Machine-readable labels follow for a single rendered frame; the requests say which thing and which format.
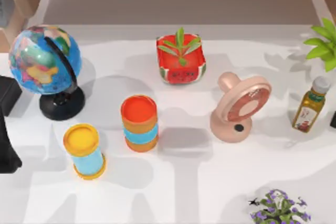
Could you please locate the bright green leafy plant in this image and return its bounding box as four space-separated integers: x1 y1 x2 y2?
303 18 336 72

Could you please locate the yellow oil bottle grey cap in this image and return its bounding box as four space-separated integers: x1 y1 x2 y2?
292 76 331 133

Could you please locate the blue globe on black stand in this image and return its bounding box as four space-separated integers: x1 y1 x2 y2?
8 24 87 121

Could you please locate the yellow and blue cylinder can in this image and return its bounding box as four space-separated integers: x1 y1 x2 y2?
62 123 108 181

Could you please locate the orange and blue cylinder can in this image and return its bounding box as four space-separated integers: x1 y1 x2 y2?
120 94 160 153

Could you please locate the watermelon plant pot with plant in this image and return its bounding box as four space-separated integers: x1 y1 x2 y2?
156 27 207 86

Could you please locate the pink desk fan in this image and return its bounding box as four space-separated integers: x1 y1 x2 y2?
209 71 272 143

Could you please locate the purple flower plant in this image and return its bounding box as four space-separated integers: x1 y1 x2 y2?
247 188 313 224

